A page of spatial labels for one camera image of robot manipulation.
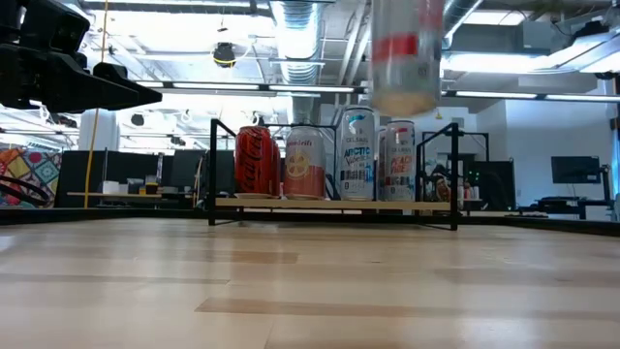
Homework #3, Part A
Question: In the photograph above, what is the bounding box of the grey ceiling air duct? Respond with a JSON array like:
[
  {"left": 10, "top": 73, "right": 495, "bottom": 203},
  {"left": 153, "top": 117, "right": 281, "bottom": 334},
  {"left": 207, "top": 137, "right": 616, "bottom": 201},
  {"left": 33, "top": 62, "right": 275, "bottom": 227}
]
[{"left": 445, "top": 0, "right": 620, "bottom": 96}]

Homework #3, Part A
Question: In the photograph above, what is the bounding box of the yellow extension cable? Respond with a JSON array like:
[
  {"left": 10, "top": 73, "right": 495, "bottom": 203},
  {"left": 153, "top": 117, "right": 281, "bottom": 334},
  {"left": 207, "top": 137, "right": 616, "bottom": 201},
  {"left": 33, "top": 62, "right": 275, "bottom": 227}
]
[{"left": 82, "top": 0, "right": 109, "bottom": 209}]

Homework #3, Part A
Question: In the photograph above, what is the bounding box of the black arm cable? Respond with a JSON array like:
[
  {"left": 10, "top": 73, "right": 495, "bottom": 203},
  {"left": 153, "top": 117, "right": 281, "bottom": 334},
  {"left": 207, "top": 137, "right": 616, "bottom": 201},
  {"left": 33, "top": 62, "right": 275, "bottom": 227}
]
[{"left": 0, "top": 174, "right": 52, "bottom": 207}]

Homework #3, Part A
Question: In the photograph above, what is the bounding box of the white round pillar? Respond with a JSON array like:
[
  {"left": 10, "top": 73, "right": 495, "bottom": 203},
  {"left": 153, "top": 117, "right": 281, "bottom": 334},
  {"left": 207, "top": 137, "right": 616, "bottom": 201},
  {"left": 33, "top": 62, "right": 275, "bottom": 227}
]
[{"left": 78, "top": 110, "right": 121, "bottom": 152}]

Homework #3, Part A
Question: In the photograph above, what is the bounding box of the white red Celsius slim can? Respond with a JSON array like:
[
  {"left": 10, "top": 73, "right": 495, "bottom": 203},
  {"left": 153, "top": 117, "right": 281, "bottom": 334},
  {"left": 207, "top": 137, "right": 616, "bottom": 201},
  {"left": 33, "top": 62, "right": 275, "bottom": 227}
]
[{"left": 370, "top": 0, "right": 445, "bottom": 118}]

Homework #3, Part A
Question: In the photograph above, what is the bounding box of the colourful patchwork panel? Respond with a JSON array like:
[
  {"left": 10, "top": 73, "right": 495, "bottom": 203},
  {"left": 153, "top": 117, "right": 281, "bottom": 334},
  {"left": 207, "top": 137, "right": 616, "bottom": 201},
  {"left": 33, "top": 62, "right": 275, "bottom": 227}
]
[{"left": 0, "top": 147, "right": 63, "bottom": 209}]

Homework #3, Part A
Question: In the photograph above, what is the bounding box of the wooden office desk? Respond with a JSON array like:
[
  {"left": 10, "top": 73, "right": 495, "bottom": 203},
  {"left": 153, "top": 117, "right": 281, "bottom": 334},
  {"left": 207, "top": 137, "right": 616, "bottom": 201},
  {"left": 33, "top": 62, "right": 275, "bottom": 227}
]
[{"left": 66, "top": 191, "right": 166, "bottom": 200}]

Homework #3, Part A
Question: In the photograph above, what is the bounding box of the white slim energy can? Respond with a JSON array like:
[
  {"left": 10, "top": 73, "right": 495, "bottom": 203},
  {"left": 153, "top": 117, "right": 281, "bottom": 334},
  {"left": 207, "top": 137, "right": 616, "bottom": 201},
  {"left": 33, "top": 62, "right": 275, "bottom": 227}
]
[{"left": 385, "top": 119, "right": 417, "bottom": 203}]

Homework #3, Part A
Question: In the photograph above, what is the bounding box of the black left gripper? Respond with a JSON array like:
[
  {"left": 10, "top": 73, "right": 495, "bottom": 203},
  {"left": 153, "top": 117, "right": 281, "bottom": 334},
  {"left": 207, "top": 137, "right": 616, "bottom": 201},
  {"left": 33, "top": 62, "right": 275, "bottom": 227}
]
[{"left": 0, "top": 42, "right": 164, "bottom": 114}]

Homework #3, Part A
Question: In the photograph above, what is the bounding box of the black aluminium table frame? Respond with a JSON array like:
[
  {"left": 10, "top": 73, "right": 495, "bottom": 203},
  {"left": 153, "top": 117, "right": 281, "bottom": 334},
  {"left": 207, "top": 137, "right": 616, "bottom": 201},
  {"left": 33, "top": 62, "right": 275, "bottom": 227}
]
[{"left": 0, "top": 206, "right": 620, "bottom": 238}]

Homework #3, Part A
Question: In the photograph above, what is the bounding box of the black computer monitor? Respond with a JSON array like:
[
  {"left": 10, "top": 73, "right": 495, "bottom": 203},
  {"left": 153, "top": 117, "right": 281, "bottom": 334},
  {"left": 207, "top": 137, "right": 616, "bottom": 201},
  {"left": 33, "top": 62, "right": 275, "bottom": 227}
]
[
  {"left": 167, "top": 148, "right": 210, "bottom": 191},
  {"left": 464, "top": 159, "right": 517, "bottom": 210},
  {"left": 215, "top": 149, "right": 237, "bottom": 191}
]

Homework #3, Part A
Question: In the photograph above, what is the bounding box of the black office desk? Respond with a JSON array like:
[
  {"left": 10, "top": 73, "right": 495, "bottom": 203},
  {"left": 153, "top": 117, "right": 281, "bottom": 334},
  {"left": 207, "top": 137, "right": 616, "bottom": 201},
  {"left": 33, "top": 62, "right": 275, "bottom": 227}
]
[{"left": 517, "top": 196, "right": 616, "bottom": 222}]

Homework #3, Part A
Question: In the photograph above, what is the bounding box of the black office partition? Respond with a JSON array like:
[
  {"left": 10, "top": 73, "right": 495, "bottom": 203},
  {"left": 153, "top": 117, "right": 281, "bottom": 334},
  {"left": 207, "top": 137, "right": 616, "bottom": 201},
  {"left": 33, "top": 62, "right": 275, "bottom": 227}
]
[{"left": 53, "top": 149, "right": 164, "bottom": 209}]

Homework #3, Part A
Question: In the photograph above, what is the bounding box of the silver corrugated ceiling duct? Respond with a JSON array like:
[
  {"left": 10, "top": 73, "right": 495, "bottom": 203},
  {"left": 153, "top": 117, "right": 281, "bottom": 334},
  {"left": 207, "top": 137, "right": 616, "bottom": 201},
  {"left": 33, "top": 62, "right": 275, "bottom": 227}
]
[{"left": 268, "top": 0, "right": 324, "bottom": 125}]

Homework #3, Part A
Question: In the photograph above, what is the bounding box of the white blue Celsius slim can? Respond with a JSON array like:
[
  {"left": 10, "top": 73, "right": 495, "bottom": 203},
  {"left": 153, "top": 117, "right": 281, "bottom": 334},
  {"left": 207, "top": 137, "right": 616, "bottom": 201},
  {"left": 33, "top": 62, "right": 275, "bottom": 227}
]
[{"left": 337, "top": 105, "right": 377, "bottom": 203}]

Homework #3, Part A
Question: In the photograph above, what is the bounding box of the dark red beverage can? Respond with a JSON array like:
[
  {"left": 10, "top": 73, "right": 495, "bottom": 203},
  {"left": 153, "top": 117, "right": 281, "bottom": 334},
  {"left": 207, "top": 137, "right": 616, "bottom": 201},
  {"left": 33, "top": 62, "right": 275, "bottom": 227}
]
[{"left": 233, "top": 125, "right": 274, "bottom": 200}]

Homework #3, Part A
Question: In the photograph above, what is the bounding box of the white and coral beverage can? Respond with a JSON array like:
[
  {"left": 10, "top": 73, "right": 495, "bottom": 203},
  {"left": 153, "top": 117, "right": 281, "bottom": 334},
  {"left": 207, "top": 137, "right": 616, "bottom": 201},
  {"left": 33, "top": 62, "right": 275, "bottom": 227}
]
[{"left": 283, "top": 124, "right": 327, "bottom": 202}]

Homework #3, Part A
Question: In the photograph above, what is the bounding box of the wooden shelf with black frame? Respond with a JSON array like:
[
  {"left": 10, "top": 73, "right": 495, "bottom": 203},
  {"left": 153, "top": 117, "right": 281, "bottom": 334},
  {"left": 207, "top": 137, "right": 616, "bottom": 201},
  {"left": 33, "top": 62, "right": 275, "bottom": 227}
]
[{"left": 206, "top": 117, "right": 461, "bottom": 233}]

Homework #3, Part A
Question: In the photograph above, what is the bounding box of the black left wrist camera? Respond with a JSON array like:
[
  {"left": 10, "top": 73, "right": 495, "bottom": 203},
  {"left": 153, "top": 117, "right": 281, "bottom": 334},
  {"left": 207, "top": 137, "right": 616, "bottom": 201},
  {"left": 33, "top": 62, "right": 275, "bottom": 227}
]
[{"left": 21, "top": 0, "right": 92, "bottom": 55}]

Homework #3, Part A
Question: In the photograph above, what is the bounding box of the person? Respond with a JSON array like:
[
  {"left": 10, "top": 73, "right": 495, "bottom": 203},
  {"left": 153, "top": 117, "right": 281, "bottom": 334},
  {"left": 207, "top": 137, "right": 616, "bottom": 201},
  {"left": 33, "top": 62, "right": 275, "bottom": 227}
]
[{"left": 428, "top": 164, "right": 454, "bottom": 203}]

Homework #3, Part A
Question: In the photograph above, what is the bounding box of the black ceiling dome camera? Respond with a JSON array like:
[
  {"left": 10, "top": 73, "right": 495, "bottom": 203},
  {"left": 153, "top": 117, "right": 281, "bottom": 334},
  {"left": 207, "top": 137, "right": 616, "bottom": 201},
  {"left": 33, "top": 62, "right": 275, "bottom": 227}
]
[{"left": 212, "top": 42, "right": 237, "bottom": 69}]

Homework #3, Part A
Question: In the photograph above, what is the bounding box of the black wall screen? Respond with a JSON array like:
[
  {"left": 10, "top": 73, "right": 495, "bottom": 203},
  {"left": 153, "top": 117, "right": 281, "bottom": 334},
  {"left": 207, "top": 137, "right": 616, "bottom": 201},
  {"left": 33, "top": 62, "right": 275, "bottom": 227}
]
[{"left": 550, "top": 155, "right": 602, "bottom": 185}]

